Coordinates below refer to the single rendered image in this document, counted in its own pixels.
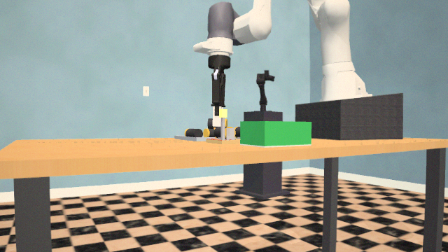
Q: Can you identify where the green box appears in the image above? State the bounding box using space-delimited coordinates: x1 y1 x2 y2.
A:
240 121 312 148

